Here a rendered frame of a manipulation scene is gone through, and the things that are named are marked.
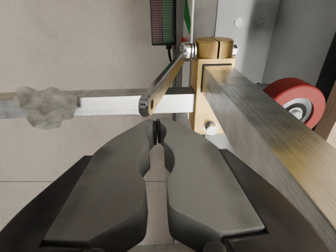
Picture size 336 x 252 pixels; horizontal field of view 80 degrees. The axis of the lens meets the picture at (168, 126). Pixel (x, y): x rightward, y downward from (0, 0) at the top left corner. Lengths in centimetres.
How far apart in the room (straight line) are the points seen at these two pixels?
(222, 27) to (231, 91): 35
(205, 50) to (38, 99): 23
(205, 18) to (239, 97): 28
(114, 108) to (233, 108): 19
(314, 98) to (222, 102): 15
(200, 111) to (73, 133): 121
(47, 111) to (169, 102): 17
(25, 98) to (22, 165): 146
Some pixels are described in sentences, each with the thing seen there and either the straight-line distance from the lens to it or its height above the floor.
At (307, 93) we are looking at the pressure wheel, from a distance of 30.
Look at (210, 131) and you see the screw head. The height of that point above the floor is 88.
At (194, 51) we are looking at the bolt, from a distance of 29.
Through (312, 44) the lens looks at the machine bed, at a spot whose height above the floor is 76.
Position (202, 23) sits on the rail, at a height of 70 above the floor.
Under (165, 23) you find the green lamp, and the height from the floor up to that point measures 70.
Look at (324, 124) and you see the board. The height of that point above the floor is 89.
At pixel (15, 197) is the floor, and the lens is 205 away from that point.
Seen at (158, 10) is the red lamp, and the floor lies 70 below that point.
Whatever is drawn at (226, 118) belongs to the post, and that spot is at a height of 98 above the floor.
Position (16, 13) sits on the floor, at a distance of 131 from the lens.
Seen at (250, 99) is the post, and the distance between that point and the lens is 18.
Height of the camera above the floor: 113
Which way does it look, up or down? 59 degrees down
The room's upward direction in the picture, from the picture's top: 174 degrees clockwise
